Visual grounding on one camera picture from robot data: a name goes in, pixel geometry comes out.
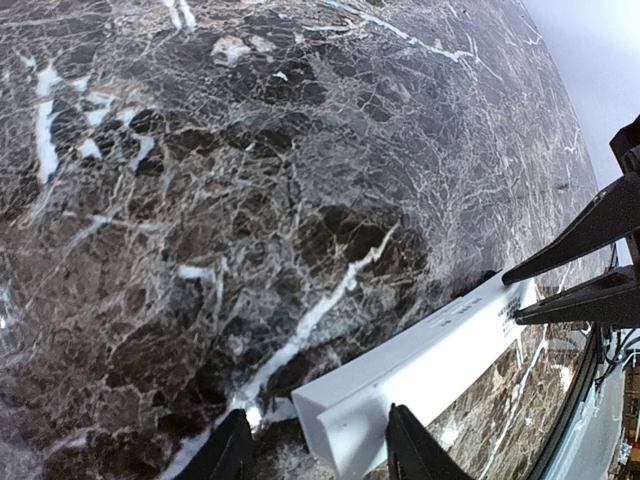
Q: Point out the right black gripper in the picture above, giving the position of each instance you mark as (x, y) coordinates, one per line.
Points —
(609, 299)

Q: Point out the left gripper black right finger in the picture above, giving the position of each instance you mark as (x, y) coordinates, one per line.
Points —
(413, 453)

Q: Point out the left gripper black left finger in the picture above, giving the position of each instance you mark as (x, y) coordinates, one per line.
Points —
(227, 454)

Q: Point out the white remote control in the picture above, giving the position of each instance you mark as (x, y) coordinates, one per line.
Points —
(344, 413)

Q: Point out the black front rail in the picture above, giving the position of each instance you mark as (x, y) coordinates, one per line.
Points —
(551, 452)

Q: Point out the white slotted cable duct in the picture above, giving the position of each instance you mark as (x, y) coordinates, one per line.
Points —
(597, 430)

